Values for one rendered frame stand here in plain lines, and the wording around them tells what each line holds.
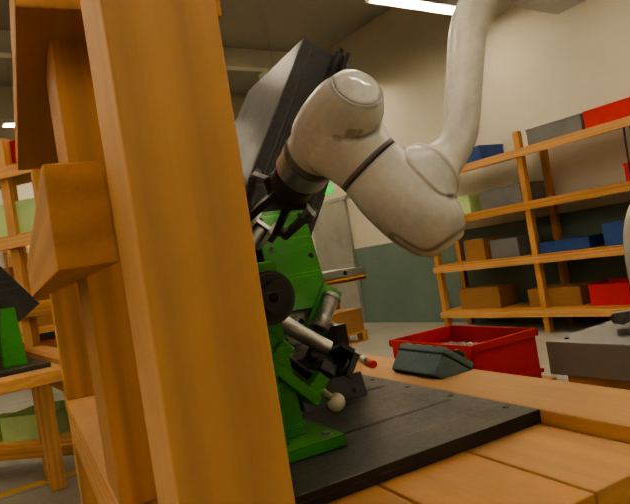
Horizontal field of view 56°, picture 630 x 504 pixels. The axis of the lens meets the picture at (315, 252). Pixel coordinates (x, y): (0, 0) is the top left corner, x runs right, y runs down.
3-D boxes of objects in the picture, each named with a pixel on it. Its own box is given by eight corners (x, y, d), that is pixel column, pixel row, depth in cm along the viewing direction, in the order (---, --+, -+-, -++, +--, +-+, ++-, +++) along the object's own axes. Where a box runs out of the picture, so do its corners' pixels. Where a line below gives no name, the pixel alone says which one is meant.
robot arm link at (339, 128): (268, 142, 88) (330, 206, 87) (310, 71, 75) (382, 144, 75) (311, 113, 94) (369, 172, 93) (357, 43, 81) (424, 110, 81)
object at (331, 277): (334, 281, 152) (332, 269, 152) (366, 278, 138) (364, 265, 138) (185, 308, 134) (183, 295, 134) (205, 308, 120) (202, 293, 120)
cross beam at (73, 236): (51, 294, 167) (46, 262, 167) (120, 262, 51) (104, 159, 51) (31, 297, 165) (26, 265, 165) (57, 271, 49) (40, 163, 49)
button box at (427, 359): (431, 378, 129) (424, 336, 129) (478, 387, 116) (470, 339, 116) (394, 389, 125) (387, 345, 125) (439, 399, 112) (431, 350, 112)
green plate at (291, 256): (314, 313, 124) (289, 222, 130) (331, 303, 117) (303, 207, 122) (264, 324, 119) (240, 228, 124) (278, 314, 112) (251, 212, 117)
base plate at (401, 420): (261, 361, 182) (260, 354, 183) (542, 422, 84) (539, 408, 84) (121, 394, 164) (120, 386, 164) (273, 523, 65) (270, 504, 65)
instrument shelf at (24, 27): (120, 163, 159) (118, 149, 159) (223, 16, 79) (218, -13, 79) (17, 170, 148) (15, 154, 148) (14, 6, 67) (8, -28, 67)
